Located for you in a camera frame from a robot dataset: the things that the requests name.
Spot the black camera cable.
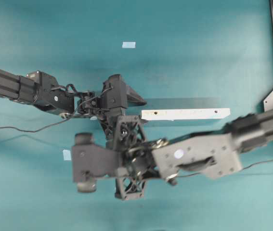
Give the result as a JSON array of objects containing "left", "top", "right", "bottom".
[
  {"left": 0, "top": 84, "right": 114, "bottom": 133},
  {"left": 169, "top": 155, "right": 273, "bottom": 179}
]

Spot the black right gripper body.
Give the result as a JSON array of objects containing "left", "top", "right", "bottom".
[{"left": 114, "top": 115, "right": 166, "bottom": 201}]

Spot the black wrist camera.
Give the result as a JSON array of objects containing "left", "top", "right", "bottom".
[
  {"left": 101, "top": 74, "right": 128, "bottom": 109},
  {"left": 71, "top": 133, "right": 128, "bottom": 193}
]

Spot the white particleboard wooden board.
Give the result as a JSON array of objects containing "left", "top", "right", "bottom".
[{"left": 141, "top": 108, "right": 231, "bottom": 121}]

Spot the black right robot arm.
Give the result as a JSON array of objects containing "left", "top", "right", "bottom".
[{"left": 115, "top": 110, "right": 273, "bottom": 200}]

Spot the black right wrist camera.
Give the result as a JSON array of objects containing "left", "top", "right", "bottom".
[{"left": 71, "top": 133, "right": 128, "bottom": 193}]

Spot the blue tape marker top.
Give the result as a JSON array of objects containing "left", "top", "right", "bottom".
[{"left": 122, "top": 41, "right": 136, "bottom": 49}]

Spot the black right camera cable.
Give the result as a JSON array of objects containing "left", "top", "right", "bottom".
[{"left": 169, "top": 155, "right": 273, "bottom": 179}]

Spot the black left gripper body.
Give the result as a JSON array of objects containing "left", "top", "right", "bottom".
[{"left": 78, "top": 90, "right": 149, "bottom": 145}]

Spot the black left camera cable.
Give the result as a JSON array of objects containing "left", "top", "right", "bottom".
[{"left": 0, "top": 84, "right": 114, "bottom": 133}]

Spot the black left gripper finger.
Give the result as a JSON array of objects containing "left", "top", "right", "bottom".
[{"left": 126, "top": 85, "right": 147, "bottom": 107}]

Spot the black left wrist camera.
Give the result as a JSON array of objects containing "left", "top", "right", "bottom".
[{"left": 101, "top": 74, "right": 128, "bottom": 109}]

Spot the blue tape marker left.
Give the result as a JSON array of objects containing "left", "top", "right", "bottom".
[{"left": 63, "top": 150, "right": 72, "bottom": 161}]

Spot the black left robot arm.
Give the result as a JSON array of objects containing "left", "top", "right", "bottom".
[{"left": 0, "top": 69, "right": 147, "bottom": 140}]

